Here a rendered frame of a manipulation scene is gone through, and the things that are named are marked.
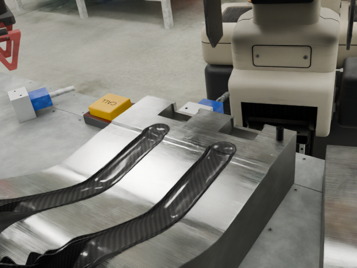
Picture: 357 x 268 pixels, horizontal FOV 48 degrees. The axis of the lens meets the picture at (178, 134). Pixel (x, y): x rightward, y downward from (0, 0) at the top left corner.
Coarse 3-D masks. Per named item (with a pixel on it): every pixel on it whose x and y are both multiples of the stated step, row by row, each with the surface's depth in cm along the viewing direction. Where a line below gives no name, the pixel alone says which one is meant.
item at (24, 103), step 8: (24, 88) 84; (40, 88) 86; (64, 88) 87; (72, 88) 87; (16, 96) 82; (24, 96) 81; (32, 96) 84; (40, 96) 83; (48, 96) 84; (56, 96) 87; (16, 104) 81; (24, 104) 82; (32, 104) 83; (40, 104) 84; (48, 104) 85; (16, 112) 82; (24, 112) 83; (32, 112) 83; (24, 120) 83
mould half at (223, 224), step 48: (96, 144) 58; (192, 144) 54; (240, 144) 52; (288, 144) 52; (0, 192) 44; (144, 192) 48; (240, 192) 46; (0, 240) 37; (48, 240) 37; (192, 240) 40; (240, 240) 46
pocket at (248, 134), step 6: (234, 120) 58; (228, 126) 58; (234, 126) 59; (240, 126) 59; (264, 126) 55; (222, 132) 57; (228, 132) 58; (234, 132) 59; (240, 132) 58; (246, 132) 58; (252, 132) 57; (258, 132) 57; (246, 138) 58; (252, 138) 58
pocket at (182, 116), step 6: (168, 108) 63; (174, 108) 64; (162, 114) 62; (168, 114) 64; (174, 114) 65; (180, 114) 64; (186, 114) 63; (192, 114) 63; (180, 120) 64; (186, 120) 64
